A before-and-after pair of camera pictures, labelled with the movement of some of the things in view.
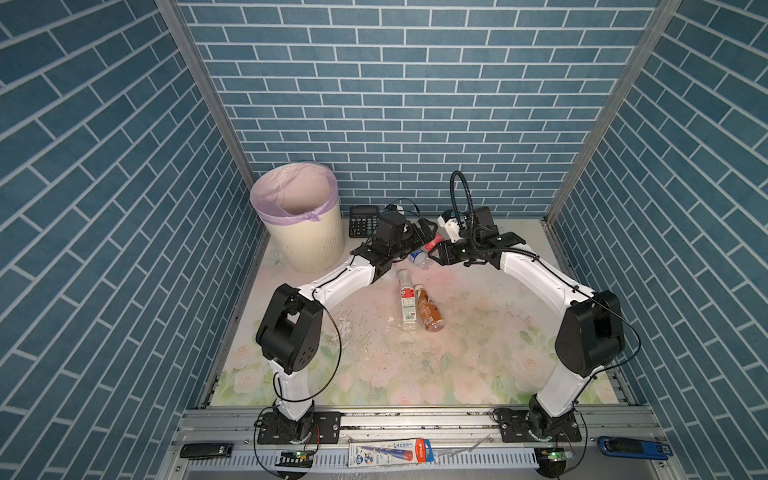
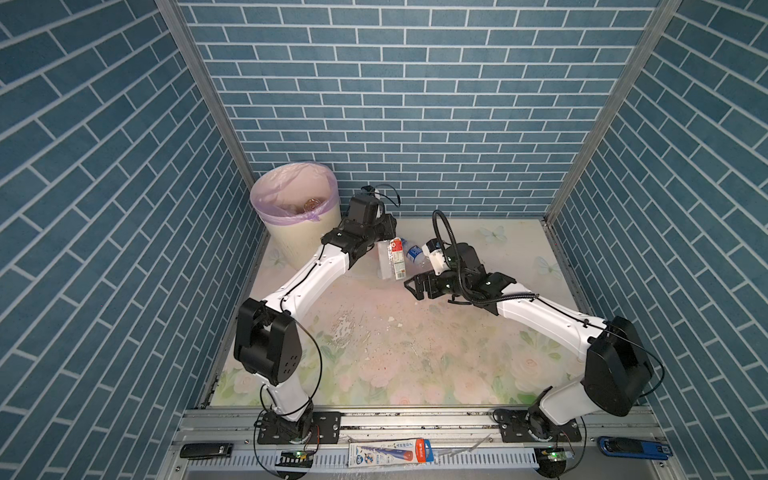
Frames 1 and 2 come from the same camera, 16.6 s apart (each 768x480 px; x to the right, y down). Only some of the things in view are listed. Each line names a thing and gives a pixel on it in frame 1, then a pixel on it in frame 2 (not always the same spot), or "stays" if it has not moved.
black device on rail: [199, 451] stays
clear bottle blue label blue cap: [420, 258] stays
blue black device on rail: [636, 448] stays
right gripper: [445, 253] → [431, 291]
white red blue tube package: [388, 452] stays
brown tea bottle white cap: [429, 310] → [311, 204]
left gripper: [426, 234] → [388, 229]
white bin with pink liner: [299, 203] stays
